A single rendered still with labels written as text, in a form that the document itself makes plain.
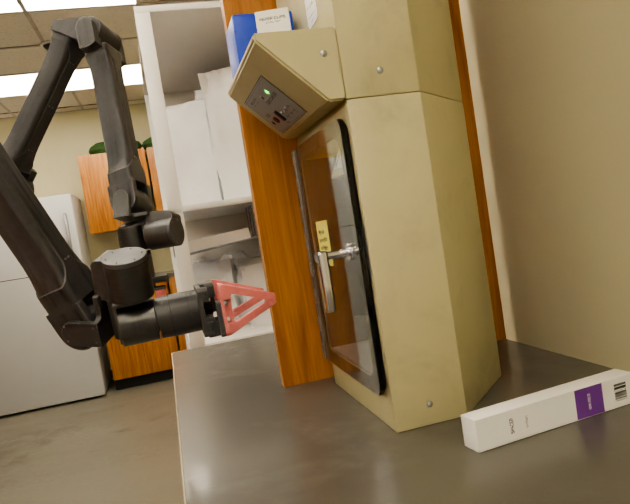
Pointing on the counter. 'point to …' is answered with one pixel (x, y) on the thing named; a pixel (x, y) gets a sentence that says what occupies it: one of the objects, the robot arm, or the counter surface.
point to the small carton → (273, 20)
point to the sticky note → (323, 235)
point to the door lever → (329, 274)
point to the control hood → (293, 72)
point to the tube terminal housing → (413, 206)
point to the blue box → (236, 40)
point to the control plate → (273, 104)
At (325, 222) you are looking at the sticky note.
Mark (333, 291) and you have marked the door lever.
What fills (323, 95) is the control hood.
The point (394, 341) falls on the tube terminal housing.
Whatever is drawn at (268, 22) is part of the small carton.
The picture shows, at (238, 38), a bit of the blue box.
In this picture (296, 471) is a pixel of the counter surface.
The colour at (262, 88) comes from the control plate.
